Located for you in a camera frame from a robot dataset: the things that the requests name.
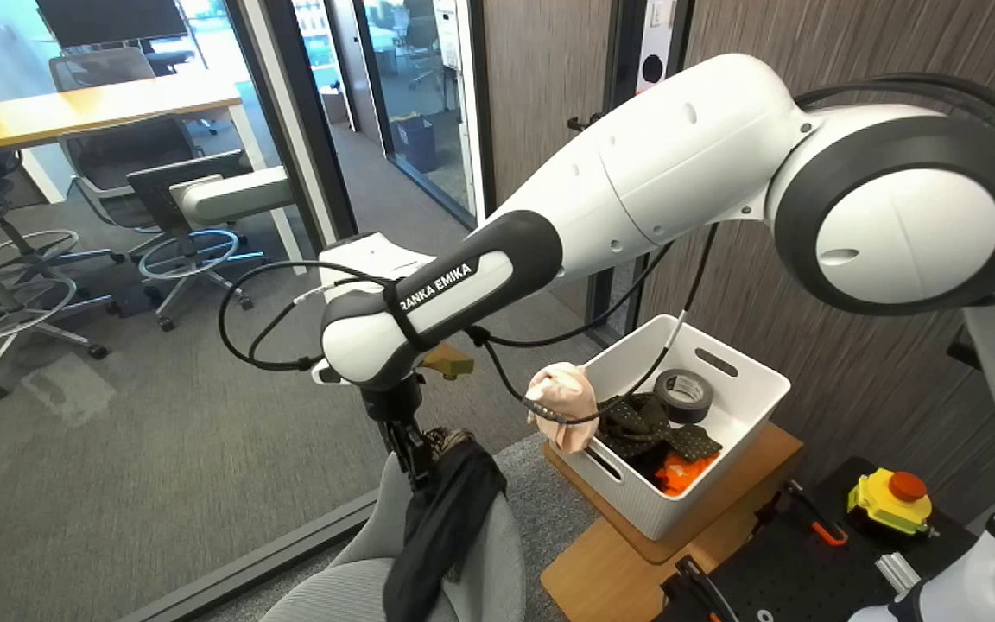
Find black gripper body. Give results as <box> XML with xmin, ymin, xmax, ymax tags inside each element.
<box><xmin>356</xmin><ymin>369</ymin><xmax>429</xmax><ymax>450</ymax></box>

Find black cloth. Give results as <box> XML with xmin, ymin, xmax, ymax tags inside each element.
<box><xmin>380</xmin><ymin>432</ymin><xmax>510</xmax><ymax>622</ymax></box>

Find tiger print cloth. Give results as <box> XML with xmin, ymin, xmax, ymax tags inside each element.
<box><xmin>425</xmin><ymin>426</ymin><xmax>477</xmax><ymax>457</ymax></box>

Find pink cloth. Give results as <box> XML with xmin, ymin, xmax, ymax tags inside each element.
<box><xmin>523</xmin><ymin>361</ymin><xmax>606</xmax><ymax>457</ymax></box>

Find black office chair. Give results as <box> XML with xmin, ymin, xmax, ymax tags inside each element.
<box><xmin>0</xmin><ymin>63</ymin><xmax>129</xmax><ymax>406</ymax></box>
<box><xmin>121</xmin><ymin>147</ymin><xmax>301</xmax><ymax>337</ymax></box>

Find white plastic basket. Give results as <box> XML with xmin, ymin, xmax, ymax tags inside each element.
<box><xmin>543</xmin><ymin>310</ymin><xmax>793</xmax><ymax>545</ymax></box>

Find yellow tag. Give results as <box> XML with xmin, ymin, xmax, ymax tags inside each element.
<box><xmin>417</xmin><ymin>347</ymin><xmax>480</xmax><ymax>384</ymax></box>

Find orange object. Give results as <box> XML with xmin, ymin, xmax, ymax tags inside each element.
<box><xmin>649</xmin><ymin>450</ymin><xmax>720</xmax><ymax>502</ymax></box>

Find black tape roll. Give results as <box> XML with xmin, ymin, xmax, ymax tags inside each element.
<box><xmin>649</xmin><ymin>367</ymin><xmax>720</xmax><ymax>428</ymax></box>

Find black clamp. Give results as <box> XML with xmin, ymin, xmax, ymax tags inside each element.
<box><xmin>659</xmin><ymin>555</ymin><xmax>747</xmax><ymax>622</ymax></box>

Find wooden desk white legs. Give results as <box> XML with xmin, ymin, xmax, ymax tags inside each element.
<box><xmin>0</xmin><ymin>71</ymin><xmax>313</xmax><ymax>309</ymax></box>

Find yellow emergency stop button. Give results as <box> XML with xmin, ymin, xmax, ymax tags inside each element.
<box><xmin>844</xmin><ymin>465</ymin><xmax>938</xmax><ymax>542</ymax></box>

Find silver aluminium bars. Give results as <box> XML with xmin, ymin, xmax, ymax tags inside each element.
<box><xmin>870</xmin><ymin>545</ymin><xmax>930</xmax><ymax>597</ymax></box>

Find thin black cable loop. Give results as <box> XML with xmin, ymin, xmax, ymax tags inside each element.
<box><xmin>214</xmin><ymin>256</ymin><xmax>411</xmax><ymax>377</ymax></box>

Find black partition post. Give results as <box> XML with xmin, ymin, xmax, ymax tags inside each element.
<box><xmin>224</xmin><ymin>0</ymin><xmax>359</xmax><ymax>252</ymax></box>

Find thick black cable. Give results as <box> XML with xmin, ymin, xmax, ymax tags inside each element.
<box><xmin>463</xmin><ymin>222</ymin><xmax>722</xmax><ymax>432</ymax></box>

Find orange handled screwdriver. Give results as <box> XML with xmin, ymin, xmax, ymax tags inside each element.
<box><xmin>779</xmin><ymin>476</ymin><xmax>854</xmax><ymax>555</ymax></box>

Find white wall card reader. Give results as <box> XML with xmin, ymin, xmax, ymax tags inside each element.
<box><xmin>632</xmin><ymin>0</ymin><xmax>679</xmax><ymax>96</ymax></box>

